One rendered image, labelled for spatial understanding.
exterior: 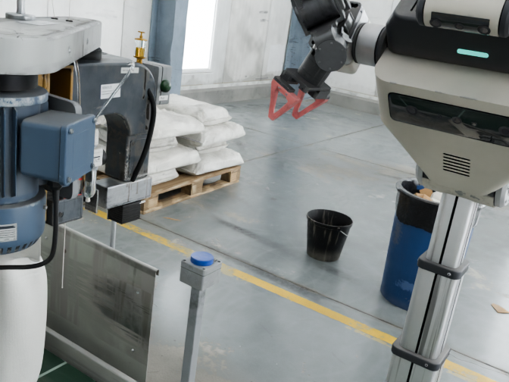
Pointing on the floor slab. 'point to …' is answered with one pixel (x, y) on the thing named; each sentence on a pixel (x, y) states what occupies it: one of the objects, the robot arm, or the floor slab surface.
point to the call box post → (195, 317)
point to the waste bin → (410, 241)
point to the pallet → (192, 186)
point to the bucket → (326, 233)
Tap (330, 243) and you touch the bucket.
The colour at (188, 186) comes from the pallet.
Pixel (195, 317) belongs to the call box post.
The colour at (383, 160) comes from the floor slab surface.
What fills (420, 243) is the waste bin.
